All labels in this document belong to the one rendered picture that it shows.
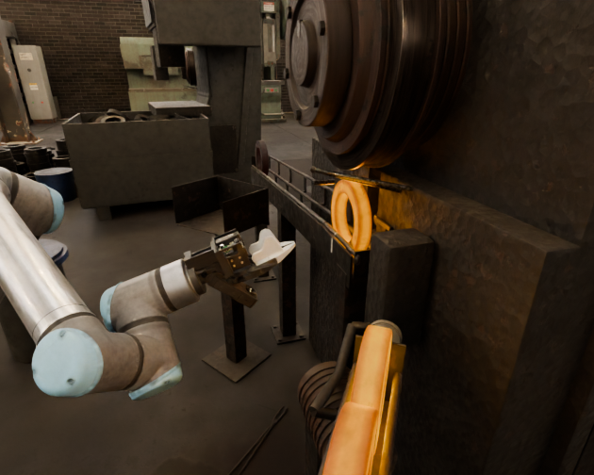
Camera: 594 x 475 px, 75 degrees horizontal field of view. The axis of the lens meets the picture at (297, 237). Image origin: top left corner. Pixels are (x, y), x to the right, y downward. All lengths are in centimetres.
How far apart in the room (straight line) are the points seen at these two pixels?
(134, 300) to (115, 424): 84
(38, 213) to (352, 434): 93
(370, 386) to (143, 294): 46
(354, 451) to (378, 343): 16
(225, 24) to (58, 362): 309
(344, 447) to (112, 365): 39
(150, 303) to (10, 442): 98
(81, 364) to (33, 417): 110
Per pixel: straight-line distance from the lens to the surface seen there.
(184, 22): 340
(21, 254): 80
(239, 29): 350
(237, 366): 163
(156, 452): 143
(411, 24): 70
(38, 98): 1041
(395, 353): 61
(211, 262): 75
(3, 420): 175
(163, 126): 320
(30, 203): 110
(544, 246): 60
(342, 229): 101
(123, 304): 77
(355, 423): 38
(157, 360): 72
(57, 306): 70
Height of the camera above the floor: 109
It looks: 24 degrees down
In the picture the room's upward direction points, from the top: straight up
